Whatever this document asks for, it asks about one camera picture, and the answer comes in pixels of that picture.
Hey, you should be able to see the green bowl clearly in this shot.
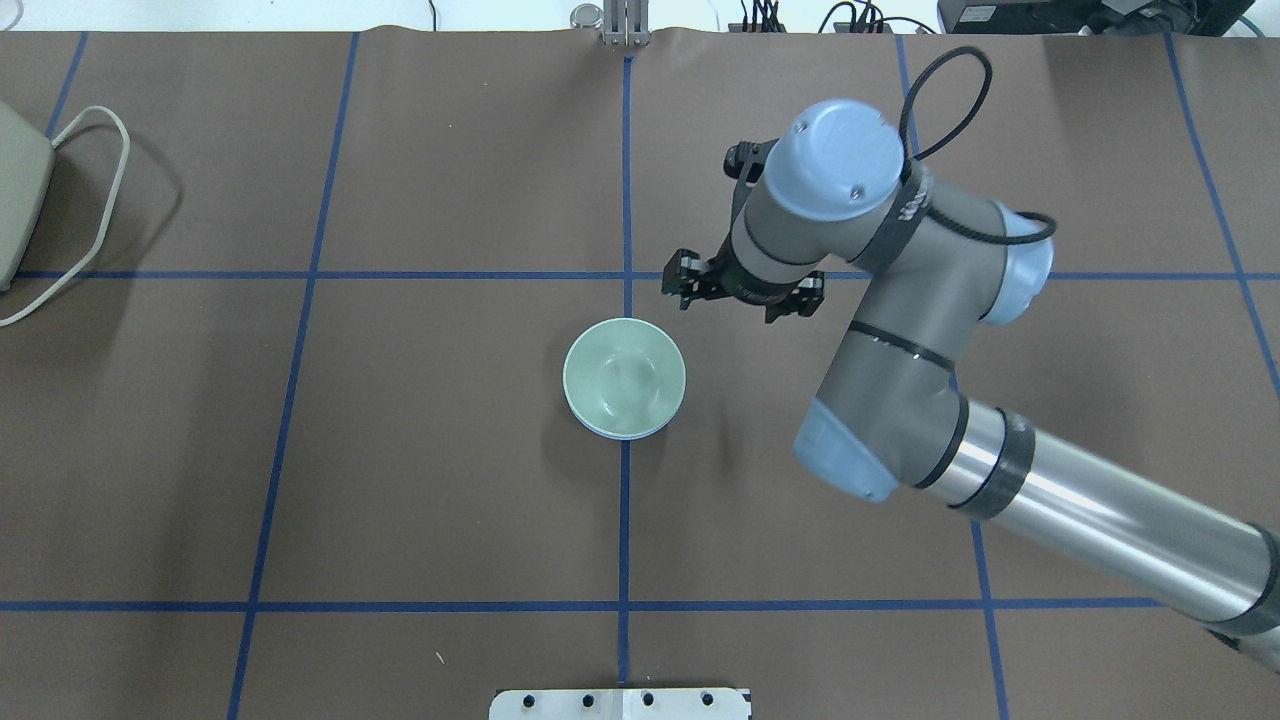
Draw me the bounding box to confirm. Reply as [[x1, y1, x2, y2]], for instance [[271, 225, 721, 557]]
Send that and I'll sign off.
[[561, 316, 687, 429]]

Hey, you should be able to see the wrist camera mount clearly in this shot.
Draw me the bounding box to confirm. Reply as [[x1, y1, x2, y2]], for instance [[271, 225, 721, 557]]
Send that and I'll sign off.
[[722, 138, 778, 187]]

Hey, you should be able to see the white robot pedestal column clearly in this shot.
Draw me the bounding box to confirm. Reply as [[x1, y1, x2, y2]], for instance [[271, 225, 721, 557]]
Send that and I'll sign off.
[[488, 687, 754, 719]]

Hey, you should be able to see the cream silver toaster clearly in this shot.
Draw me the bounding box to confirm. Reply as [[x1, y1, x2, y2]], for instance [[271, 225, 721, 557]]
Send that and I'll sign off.
[[1, 102, 54, 292]]

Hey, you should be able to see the white toaster power cable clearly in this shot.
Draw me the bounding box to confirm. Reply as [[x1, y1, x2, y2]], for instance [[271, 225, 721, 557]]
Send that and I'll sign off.
[[0, 105, 132, 328]]

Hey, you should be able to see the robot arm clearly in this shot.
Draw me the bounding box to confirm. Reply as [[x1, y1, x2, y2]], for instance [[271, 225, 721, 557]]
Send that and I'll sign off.
[[662, 97, 1277, 671]]

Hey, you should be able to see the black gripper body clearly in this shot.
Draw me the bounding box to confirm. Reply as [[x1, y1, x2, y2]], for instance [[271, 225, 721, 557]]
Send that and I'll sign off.
[[707, 258, 800, 305]]

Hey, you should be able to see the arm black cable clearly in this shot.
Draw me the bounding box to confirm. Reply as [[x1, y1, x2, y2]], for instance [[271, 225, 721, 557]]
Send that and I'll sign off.
[[899, 46, 1057, 246]]

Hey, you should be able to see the blue bowl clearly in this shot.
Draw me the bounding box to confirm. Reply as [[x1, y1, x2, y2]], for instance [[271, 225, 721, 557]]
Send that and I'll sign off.
[[575, 415, 675, 441]]

